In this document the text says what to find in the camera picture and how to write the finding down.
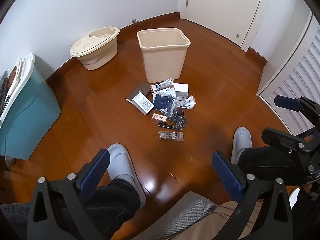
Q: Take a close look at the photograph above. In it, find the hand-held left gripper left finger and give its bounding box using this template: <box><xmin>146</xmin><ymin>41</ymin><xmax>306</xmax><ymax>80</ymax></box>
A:
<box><xmin>26</xmin><ymin>149</ymin><xmax>112</xmax><ymax>240</ymax></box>

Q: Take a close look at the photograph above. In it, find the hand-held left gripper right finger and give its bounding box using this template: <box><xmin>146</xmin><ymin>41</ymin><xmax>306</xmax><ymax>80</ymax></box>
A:
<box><xmin>212</xmin><ymin>150</ymin><xmax>297</xmax><ymax>240</ymax></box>

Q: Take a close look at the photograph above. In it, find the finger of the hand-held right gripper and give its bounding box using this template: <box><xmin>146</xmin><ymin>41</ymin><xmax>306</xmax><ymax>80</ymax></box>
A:
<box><xmin>274</xmin><ymin>95</ymin><xmax>320</xmax><ymax>127</ymax></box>
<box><xmin>261</xmin><ymin>127</ymin><xmax>312</xmax><ymax>155</ymax></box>

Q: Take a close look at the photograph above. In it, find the beige plastic trash bin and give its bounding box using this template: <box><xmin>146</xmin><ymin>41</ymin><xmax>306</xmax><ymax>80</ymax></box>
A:
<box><xmin>137</xmin><ymin>27</ymin><xmax>191</xmax><ymax>83</ymax></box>

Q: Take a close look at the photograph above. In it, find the white louvered closet door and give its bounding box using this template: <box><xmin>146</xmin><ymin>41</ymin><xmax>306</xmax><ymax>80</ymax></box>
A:
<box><xmin>257</xmin><ymin>15</ymin><xmax>320</xmax><ymax>137</ymax></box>

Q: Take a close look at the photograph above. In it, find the person's right leg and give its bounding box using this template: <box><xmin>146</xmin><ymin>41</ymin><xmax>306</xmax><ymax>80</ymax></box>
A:
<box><xmin>237</xmin><ymin>145</ymin><xmax>309</xmax><ymax>188</ymax></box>

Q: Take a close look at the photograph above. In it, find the person's leg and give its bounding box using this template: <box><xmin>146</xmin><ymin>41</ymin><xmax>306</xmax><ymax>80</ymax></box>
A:
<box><xmin>237</xmin><ymin>145</ymin><xmax>309</xmax><ymax>188</ymax></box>
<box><xmin>84</xmin><ymin>179</ymin><xmax>142</xmax><ymax>240</ymax></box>

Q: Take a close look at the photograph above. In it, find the person's left grey slipper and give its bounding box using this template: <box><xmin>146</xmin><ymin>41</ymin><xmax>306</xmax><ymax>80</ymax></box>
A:
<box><xmin>107</xmin><ymin>144</ymin><xmax>147</xmax><ymax>208</ymax></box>

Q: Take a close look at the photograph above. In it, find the person's grey slipper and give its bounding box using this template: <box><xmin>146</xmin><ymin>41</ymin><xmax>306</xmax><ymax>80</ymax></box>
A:
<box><xmin>231</xmin><ymin>127</ymin><xmax>252</xmax><ymax>165</ymax></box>
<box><xmin>107</xmin><ymin>144</ymin><xmax>147</xmax><ymax>208</ymax></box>

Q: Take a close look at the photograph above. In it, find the person's right grey slipper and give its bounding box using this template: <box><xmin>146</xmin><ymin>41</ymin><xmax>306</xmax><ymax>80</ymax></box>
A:
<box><xmin>231</xmin><ymin>127</ymin><xmax>252</xmax><ymax>165</ymax></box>

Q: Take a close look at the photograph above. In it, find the person's left leg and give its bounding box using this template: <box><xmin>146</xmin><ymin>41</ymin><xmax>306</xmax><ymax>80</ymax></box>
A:
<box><xmin>84</xmin><ymin>179</ymin><xmax>142</xmax><ymax>240</ymax></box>

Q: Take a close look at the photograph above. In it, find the beige cloth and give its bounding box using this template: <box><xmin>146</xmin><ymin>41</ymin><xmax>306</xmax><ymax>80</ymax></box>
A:
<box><xmin>132</xmin><ymin>201</ymin><xmax>263</xmax><ymax>240</ymax></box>

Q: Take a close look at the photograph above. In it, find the clear bag of screws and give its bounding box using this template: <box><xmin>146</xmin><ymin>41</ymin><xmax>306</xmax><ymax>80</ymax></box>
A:
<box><xmin>158</xmin><ymin>131</ymin><xmax>184</xmax><ymax>142</ymax></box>

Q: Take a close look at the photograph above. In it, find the black patterned plastic bag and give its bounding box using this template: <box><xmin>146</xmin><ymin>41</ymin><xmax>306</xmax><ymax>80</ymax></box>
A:
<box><xmin>166</xmin><ymin>110</ymin><xmax>188</xmax><ymax>130</ymax></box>

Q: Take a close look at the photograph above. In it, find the white printed medicine box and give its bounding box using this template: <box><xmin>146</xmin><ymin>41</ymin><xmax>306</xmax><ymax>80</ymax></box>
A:
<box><xmin>132</xmin><ymin>92</ymin><xmax>154</xmax><ymax>116</ymax></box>

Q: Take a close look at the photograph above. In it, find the clear plastic bag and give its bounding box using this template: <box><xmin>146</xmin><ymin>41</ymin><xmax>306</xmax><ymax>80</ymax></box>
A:
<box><xmin>174</xmin><ymin>95</ymin><xmax>188</xmax><ymax>108</ymax></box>

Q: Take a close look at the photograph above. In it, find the teal storage box white lid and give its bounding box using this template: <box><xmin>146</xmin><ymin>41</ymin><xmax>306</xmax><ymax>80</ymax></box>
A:
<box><xmin>0</xmin><ymin>52</ymin><xmax>61</xmax><ymax>160</ymax></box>

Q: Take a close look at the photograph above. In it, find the silver flat pouch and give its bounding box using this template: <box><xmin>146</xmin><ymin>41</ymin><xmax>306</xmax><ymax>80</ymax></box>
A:
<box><xmin>125</xmin><ymin>82</ymin><xmax>152</xmax><ymax>103</ymax></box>

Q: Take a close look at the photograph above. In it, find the dark blue pouch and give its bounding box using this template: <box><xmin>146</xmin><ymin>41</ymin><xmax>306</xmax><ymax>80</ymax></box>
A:
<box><xmin>152</xmin><ymin>94</ymin><xmax>175</xmax><ymax>117</ymax></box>

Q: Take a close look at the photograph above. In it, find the white cardboard box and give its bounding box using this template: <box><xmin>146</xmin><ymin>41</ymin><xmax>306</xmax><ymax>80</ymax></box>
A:
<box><xmin>173</xmin><ymin>83</ymin><xmax>189</xmax><ymax>97</ymax></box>

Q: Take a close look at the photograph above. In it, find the blue white medicine box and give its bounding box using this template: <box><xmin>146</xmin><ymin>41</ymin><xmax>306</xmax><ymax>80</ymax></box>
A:
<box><xmin>152</xmin><ymin>88</ymin><xmax>177</xmax><ymax>98</ymax></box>

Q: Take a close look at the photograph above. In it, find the orange white sachet bundle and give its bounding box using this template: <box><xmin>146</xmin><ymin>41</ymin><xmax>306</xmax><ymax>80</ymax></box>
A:
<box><xmin>149</xmin><ymin>79</ymin><xmax>174</xmax><ymax>92</ymax></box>

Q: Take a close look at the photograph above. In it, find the cream round mop bucket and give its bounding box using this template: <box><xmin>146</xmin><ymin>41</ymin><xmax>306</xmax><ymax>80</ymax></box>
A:
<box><xmin>69</xmin><ymin>26</ymin><xmax>120</xmax><ymax>70</ymax></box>

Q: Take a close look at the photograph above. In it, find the dark clutter pile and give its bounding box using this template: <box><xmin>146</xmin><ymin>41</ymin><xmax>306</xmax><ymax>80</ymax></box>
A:
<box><xmin>0</xmin><ymin>70</ymin><xmax>11</xmax><ymax>114</ymax></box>

